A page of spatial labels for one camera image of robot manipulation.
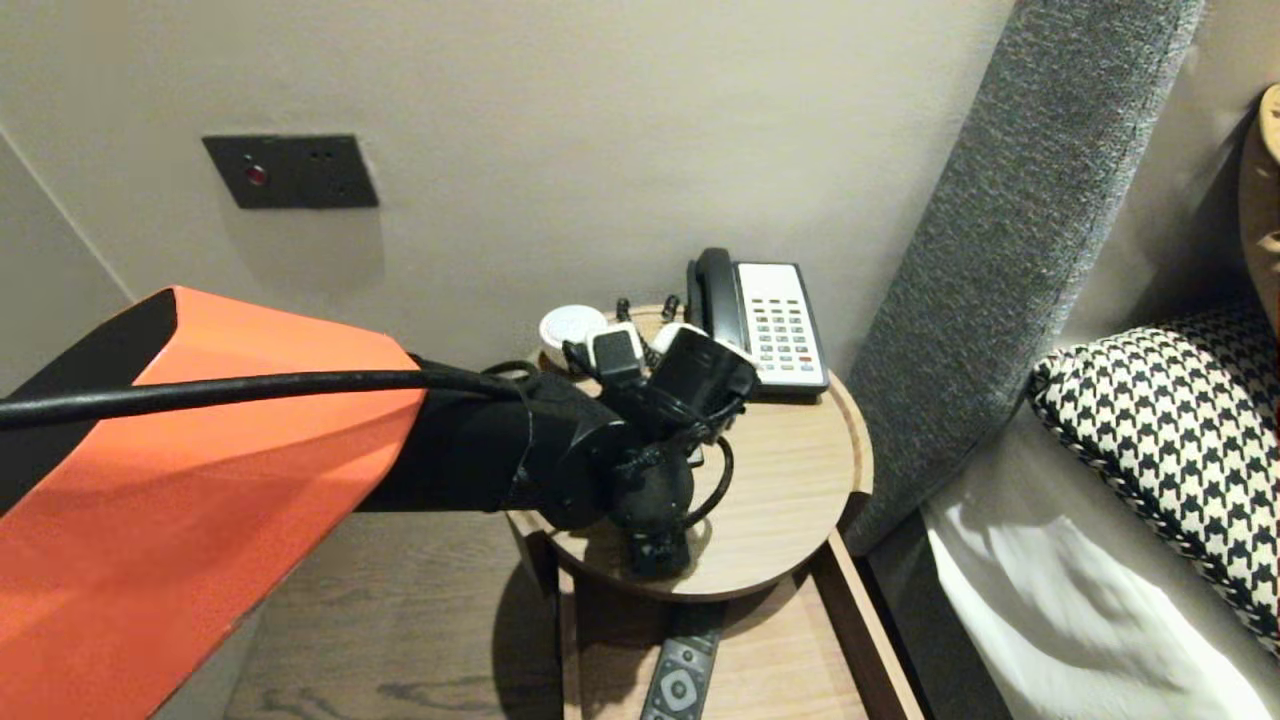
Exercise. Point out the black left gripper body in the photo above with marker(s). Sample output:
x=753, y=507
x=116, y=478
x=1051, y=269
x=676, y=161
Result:
x=655, y=490

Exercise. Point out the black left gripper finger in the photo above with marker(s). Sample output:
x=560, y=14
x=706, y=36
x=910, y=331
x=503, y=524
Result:
x=642, y=550
x=680, y=550

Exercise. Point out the black remote with diamond pad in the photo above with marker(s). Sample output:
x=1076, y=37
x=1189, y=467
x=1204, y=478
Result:
x=685, y=670

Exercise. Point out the wooden curved-front drawer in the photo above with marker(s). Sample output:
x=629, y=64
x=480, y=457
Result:
x=790, y=660

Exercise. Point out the black and orange left arm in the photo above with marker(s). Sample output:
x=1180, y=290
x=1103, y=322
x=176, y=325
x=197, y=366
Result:
x=200, y=480

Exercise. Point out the round wooden side table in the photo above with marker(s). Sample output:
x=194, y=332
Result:
x=790, y=480

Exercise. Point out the white round bowl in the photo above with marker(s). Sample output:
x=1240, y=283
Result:
x=565, y=322

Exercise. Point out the black and white desk telephone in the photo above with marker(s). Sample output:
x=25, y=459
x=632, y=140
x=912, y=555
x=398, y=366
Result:
x=785, y=330

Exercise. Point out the black telephone handset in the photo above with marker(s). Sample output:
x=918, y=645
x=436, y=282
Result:
x=712, y=290

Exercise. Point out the dark grey bed base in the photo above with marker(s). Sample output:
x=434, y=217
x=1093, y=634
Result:
x=920, y=640

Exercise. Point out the white bedding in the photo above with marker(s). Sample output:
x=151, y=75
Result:
x=1060, y=600

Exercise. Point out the grey fabric headboard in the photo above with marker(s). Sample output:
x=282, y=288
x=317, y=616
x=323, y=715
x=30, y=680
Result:
x=1000, y=250

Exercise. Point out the black white houndstooth pillow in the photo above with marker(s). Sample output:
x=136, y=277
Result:
x=1170, y=450

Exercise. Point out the beige upholstered headboard panel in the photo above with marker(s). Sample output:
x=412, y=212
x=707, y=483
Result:
x=1190, y=150

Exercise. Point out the tan brown cushion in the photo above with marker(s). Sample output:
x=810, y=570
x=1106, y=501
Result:
x=1262, y=200

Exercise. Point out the black and white wrist camera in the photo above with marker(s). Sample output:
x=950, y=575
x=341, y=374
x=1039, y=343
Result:
x=700, y=380

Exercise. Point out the dark wall switch panel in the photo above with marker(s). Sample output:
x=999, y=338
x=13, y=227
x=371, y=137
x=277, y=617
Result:
x=290, y=170

